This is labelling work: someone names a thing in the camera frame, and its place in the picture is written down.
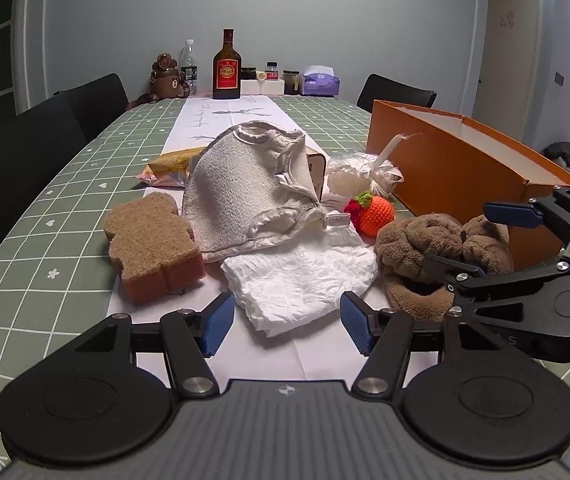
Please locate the purple tissue pack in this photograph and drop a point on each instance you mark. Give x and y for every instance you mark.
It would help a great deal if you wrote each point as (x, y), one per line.
(321, 82)

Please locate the green checked tablecloth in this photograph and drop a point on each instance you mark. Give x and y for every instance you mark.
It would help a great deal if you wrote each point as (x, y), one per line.
(65, 220)

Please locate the small black box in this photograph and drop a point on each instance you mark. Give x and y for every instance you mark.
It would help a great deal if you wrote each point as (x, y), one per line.
(249, 73)

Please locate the brown plush slipper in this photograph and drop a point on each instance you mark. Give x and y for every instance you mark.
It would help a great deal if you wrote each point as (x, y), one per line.
(415, 245)
(490, 245)

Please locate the white crumpled paper cloth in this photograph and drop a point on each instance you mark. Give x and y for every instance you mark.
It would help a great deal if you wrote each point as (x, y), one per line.
(295, 280)

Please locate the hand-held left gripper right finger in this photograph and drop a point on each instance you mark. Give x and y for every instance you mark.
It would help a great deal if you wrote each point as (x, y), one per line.
(357, 325)

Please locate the small jar black lid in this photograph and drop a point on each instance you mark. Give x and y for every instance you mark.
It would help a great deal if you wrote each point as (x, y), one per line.
(272, 71)

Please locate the white ribbon-tied ball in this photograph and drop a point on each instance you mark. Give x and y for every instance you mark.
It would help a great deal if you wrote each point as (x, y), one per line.
(347, 175)

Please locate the dark glass jar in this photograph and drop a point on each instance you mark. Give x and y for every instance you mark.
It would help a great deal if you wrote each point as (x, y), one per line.
(291, 82)

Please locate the brown bear-shaped sponge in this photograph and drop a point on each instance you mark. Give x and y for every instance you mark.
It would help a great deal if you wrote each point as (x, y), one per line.
(145, 240)

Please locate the orange cardboard box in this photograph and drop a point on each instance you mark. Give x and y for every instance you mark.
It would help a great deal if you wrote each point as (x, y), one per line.
(445, 175)

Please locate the brown liquor bottle red label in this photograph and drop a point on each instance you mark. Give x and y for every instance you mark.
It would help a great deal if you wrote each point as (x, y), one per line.
(226, 72)

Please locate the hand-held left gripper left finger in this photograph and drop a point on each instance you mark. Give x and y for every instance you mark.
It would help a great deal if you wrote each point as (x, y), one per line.
(217, 322)

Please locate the brown bear-shaped bottle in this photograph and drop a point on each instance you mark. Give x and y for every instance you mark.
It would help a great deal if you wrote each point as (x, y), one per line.
(167, 80)

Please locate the black jacket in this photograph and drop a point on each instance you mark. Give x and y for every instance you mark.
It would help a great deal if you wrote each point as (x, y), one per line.
(567, 157)

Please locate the white printed table runner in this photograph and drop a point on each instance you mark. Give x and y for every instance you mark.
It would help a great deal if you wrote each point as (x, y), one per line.
(225, 115)

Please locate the beige door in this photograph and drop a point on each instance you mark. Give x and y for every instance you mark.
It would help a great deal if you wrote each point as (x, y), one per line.
(507, 45)

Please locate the black chair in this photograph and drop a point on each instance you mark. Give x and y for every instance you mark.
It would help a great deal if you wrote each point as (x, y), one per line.
(390, 92)
(97, 105)
(20, 170)

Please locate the beige terry bath mitt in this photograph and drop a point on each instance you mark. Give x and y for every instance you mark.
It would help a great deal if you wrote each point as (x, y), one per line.
(235, 195)

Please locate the crocheted orange strawberry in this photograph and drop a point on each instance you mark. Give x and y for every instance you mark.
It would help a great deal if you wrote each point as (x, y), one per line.
(372, 215)

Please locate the clear plastic water bottle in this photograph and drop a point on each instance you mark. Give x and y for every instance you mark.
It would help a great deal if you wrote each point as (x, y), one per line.
(189, 67)

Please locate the yellow snack packet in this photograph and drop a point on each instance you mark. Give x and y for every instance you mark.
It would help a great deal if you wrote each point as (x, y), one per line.
(175, 162)

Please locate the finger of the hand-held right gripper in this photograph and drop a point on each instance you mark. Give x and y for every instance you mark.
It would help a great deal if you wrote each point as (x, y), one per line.
(465, 272)
(512, 213)

